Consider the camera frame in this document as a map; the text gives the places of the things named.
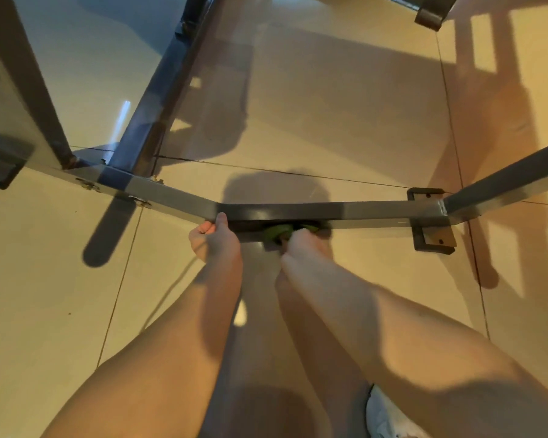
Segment person's right hand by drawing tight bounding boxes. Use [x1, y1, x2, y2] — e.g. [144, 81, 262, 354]
[276, 228, 335, 274]

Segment person's left hand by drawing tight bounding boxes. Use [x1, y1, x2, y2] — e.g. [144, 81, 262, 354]
[189, 212, 244, 266]

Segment green cleaning cloth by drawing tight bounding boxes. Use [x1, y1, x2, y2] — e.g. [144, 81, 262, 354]
[260, 223, 301, 248]

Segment grey steel gym machine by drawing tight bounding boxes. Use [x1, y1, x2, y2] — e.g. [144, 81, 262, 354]
[0, 0, 548, 256]

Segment person's left forearm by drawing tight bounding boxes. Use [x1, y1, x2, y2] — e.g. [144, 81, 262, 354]
[41, 255, 245, 438]

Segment person's right forearm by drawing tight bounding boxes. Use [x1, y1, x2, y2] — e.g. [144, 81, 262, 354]
[276, 255, 548, 438]

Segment person's white right shoe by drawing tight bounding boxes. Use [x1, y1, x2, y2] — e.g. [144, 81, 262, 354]
[365, 383, 430, 438]

